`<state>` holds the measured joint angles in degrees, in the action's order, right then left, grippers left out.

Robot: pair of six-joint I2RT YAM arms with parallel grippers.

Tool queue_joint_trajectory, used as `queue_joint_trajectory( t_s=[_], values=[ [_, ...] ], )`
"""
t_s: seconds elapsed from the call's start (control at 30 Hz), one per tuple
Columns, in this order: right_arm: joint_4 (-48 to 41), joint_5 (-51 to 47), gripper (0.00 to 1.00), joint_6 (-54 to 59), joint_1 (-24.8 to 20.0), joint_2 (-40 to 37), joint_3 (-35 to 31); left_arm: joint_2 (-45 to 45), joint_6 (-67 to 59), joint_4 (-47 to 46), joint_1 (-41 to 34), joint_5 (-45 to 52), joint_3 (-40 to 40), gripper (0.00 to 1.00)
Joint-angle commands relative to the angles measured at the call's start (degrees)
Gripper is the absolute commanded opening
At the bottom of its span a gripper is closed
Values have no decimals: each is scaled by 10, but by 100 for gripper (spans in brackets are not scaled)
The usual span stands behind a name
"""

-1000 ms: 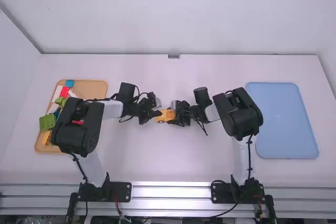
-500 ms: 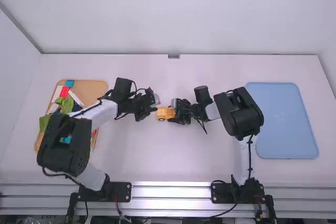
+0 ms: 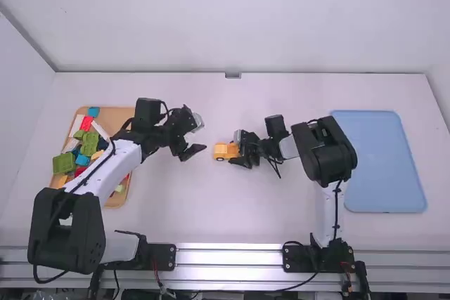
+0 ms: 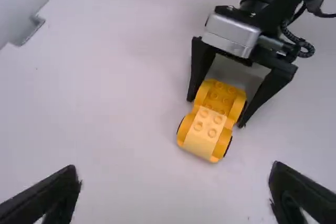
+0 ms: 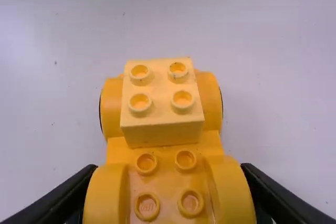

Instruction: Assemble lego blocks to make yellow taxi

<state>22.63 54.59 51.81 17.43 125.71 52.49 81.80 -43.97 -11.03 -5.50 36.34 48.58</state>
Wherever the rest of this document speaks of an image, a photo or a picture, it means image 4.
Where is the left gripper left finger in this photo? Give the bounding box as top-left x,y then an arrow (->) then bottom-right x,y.
0,164 -> 82,224

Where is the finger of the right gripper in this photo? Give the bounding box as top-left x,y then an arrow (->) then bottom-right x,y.
186,36 -> 219,103

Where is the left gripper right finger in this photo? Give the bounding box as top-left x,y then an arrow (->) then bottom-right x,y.
268,160 -> 336,224

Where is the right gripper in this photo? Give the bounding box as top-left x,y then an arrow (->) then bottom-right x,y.
202,0 -> 300,129

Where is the yellow toy car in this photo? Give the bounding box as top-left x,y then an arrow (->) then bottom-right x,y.
176,78 -> 248,164

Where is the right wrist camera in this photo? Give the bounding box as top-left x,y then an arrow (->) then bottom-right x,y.
202,13 -> 261,58

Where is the black cable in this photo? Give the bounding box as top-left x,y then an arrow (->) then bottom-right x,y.
278,0 -> 336,58

